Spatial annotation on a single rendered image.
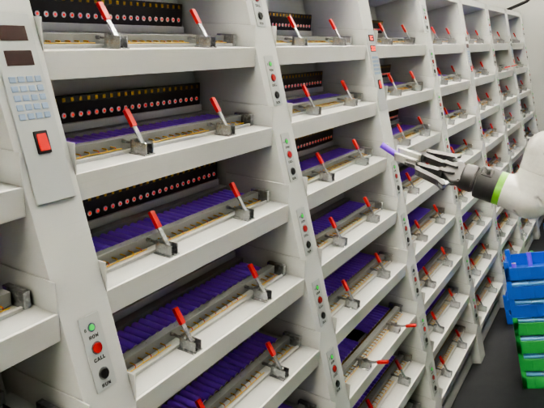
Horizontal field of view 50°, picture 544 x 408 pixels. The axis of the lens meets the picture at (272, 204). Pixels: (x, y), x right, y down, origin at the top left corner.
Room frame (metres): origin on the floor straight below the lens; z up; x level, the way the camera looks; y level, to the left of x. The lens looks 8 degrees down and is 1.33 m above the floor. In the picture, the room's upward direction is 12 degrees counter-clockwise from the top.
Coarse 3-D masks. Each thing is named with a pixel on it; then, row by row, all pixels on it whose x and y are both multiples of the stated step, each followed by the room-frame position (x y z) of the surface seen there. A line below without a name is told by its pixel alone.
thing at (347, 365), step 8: (392, 312) 1.97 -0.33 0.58; (384, 320) 1.92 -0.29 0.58; (376, 328) 1.86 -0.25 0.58; (384, 328) 1.89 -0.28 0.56; (368, 336) 1.80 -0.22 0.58; (376, 336) 1.83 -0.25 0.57; (384, 336) 1.84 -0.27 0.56; (368, 344) 1.77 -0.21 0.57; (376, 344) 1.78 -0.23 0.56; (360, 352) 1.71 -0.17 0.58; (352, 360) 1.66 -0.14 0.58; (344, 368) 1.62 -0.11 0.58
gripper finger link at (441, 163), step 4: (424, 152) 1.67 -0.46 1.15; (424, 156) 1.66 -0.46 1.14; (428, 156) 1.65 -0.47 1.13; (432, 156) 1.65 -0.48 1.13; (424, 160) 1.67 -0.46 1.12; (428, 160) 1.66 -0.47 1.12; (432, 160) 1.65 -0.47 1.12; (436, 160) 1.64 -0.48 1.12; (440, 160) 1.63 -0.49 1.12; (444, 160) 1.63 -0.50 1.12; (432, 164) 1.66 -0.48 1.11; (436, 164) 1.65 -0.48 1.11; (440, 164) 1.64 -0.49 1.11; (444, 164) 1.62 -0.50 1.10; (448, 164) 1.61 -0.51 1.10; (452, 164) 1.61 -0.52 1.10; (456, 164) 1.60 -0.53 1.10
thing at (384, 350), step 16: (384, 304) 2.07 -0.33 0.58; (400, 304) 2.03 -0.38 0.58; (416, 304) 2.00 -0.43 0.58; (400, 320) 1.97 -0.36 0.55; (400, 336) 1.87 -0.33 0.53; (368, 352) 1.75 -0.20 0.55; (384, 352) 1.75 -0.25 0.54; (352, 384) 1.58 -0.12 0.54; (368, 384) 1.64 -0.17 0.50; (352, 400) 1.53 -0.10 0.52
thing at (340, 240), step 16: (352, 192) 2.09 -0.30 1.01; (320, 208) 1.91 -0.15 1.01; (336, 208) 1.96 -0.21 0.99; (352, 208) 1.96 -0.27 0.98; (368, 208) 1.98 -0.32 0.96; (384, 208) 2.03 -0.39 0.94; (320, 224) 1.79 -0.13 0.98; (336, 224) 1.77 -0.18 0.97; (352, 224) 1.85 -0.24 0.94; (368, 224) 1.86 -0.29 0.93; (384, 224) 1.91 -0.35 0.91; (320, 240) 1.66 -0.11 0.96; (336, 240) 1.66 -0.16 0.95; (352, 240) 1.70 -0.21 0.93; (368, 240) 1.80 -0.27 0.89; (320, 256) 1.50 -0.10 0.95; (336, 256) 1.58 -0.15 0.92; (352, 256) 1.69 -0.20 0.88
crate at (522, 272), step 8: (512, 256) 2.47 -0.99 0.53; (520, 256) 2.45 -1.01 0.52; (536, 256) 2.43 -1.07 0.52; (504, 264) 2.30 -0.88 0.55; (520, 264) 2.46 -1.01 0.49; (536, 264) 2.42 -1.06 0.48; (504, 272) 2.30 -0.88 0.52; (512, 272) 2.29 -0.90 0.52; (520, 272) 2.28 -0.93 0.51; (528, 272) 2.26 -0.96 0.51; (536, 272) 2.25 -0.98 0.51; (512, 280) 2.29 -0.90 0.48; (520, 280) 2.28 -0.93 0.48
